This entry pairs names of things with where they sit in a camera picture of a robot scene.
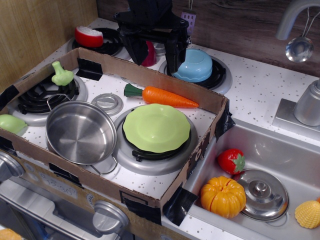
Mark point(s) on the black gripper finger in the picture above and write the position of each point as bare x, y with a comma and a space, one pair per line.
176, 46
136, 47

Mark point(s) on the light blue plastic bowl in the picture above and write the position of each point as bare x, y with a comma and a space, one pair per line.
197, 67

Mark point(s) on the yellow toy bottom left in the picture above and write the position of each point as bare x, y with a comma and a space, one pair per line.
8, 234

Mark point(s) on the orange toy carrot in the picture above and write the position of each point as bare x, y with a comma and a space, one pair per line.
154, 95

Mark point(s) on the silver stove knob left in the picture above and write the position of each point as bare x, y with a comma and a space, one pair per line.
9, 167

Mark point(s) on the light green plastic plate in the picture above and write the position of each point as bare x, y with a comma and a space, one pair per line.
156, 127

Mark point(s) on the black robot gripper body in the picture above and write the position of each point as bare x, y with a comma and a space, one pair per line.
152, 20

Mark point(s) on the black front right burner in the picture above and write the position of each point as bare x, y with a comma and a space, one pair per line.
160, 150

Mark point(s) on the black burner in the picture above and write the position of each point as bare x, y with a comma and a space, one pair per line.
112, 44
217, 77
160, 150
46, 95

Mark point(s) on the silver stovetop knob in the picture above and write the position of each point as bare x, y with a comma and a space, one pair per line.
110, 103
159, 49

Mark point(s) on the stainless steel pot lid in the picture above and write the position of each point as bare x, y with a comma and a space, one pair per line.
267, 199

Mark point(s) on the silver toy faucet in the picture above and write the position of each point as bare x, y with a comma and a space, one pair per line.
301, 117

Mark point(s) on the dark red toy beet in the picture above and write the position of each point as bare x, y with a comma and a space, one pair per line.
151, 58

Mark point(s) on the silver stove knob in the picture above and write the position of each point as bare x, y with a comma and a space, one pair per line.
9, 167
108, 219

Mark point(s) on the black rear right burner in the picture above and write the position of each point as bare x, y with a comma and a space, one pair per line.
217, 77

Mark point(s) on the silver stove knob front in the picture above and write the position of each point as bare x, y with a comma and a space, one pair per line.
108, 219

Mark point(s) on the silver stovetop knob centre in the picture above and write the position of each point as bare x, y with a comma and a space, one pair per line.
110, 103

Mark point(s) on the silver toy sink basin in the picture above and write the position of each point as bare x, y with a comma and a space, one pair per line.
280, 173

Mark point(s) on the red toy strawberry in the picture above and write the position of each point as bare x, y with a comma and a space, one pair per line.
232, 161

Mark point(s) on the hanging purple spatula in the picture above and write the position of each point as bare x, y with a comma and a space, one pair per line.
189, 15

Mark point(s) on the yellow toy corn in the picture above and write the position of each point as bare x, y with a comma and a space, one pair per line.
307, 214

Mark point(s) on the silver stovetop knob rear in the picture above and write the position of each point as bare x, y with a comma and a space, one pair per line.
159, 49

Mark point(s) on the orange toy pumpkin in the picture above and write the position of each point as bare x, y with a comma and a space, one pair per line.
223, 196

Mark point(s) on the brown cardboard fence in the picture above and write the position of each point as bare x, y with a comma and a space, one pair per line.
175, 202

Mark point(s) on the black rear left burner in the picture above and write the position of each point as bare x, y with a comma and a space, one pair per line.
112, 44

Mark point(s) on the black front left burner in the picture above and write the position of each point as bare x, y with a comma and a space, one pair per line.
46, 95

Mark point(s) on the hanging silver ladle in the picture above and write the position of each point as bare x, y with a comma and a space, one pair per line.
301, 48

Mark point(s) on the light green toy pear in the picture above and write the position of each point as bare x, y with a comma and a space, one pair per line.
11, 123

